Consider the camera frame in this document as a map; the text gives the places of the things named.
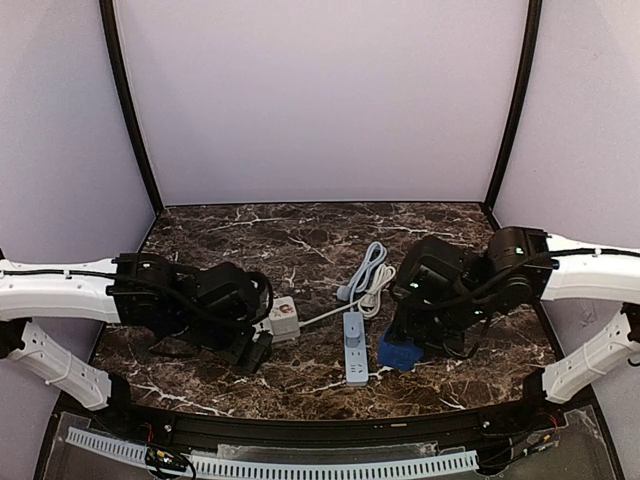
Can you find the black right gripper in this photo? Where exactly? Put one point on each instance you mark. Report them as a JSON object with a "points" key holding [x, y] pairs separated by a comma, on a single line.
{"points": [[417, 335]]}

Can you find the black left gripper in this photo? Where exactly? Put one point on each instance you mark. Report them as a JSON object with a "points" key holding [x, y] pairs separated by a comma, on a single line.
{"points": [[255, 353]]}

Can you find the white cube socket adapter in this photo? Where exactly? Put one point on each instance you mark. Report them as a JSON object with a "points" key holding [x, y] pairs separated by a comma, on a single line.
{"points": [[284, 320]]}

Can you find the blue cube socket adapter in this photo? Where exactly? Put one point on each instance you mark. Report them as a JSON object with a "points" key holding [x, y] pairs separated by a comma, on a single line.
{"points": [[402, 356]]}

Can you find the light blue USB charger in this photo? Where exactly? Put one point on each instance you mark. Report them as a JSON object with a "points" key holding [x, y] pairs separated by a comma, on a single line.
{"points": [[353, 335]]}

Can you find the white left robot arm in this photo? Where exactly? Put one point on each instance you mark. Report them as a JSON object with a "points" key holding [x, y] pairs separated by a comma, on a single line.
{"points": [[216, 309]]}

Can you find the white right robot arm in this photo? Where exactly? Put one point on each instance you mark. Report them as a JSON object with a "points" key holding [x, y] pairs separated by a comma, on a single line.
{"points": [[441, 290]]}

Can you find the light blue power strip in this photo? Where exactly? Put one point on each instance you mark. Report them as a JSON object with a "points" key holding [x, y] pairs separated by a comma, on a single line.
{"points": [[356, 360]]}

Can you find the small circuit board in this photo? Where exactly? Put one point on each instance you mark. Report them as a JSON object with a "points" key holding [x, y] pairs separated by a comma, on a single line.
{"points": [[165, 460]]}

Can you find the white slotted cable duct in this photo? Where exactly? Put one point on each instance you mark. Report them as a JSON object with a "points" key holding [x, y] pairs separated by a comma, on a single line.
{"points": [[409, 461]]}

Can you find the black frame rail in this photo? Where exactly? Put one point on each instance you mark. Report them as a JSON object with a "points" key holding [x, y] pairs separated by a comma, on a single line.
{"points": [[486, 429]]}

